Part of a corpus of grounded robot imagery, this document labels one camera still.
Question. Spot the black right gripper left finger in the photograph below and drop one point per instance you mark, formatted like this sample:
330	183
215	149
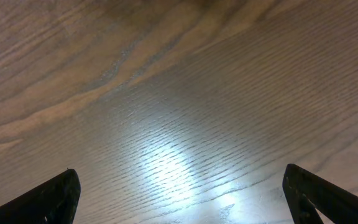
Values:
54	201

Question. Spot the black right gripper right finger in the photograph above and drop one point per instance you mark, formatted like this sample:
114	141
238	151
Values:
308	195

